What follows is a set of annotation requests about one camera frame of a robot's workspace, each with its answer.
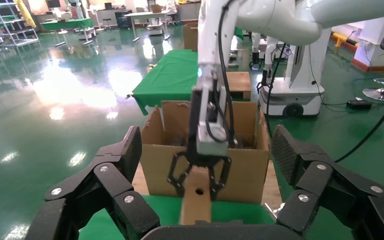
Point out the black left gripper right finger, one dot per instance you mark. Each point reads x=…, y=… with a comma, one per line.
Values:
x=314, y=175

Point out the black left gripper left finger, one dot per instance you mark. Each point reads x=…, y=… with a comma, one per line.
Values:
x=112, y=179

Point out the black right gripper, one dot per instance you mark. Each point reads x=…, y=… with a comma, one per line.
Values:
x=194, y=126

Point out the small cardboard box with hole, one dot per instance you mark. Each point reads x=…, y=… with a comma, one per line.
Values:
x=197, y=208

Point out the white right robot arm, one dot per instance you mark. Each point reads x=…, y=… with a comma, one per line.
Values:
x=278, y=20

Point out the small white robot base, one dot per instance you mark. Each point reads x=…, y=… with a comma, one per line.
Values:
x=155, y=30

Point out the large open cardboard carton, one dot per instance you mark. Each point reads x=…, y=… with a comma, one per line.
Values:
x=245, y=179

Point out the tall cardboard carton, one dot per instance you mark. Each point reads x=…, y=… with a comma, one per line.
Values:
x=190, y=36

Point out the green tablecloth with yellow marks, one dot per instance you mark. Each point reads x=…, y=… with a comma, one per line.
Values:
x=238, y=212

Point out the white wheeled robot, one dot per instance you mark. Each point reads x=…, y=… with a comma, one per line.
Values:
x=298, y=96

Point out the silver binder clip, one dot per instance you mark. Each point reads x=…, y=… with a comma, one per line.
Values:
x=129, y=96
x=151, y=66

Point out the black power adapter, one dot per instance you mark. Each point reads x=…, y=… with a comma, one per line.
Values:
x=359, y=104

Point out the plain green tablecloth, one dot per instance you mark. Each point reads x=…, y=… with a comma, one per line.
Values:
x=172, y=76

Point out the yellow floor barrier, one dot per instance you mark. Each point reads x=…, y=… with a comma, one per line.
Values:
x=339, y=38

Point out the green covered table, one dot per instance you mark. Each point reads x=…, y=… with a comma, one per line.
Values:
x=66, y=24
x=238, y=33

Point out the black cabinet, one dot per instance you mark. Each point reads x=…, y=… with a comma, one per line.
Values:
x=124, y=21

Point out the grey metal shelf rack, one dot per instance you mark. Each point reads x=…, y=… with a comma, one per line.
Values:
x=24, y=42

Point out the white work table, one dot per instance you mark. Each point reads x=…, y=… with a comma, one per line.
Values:
x=145, y=14

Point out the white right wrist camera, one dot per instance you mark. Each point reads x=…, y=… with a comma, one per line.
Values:
x=212, y=145

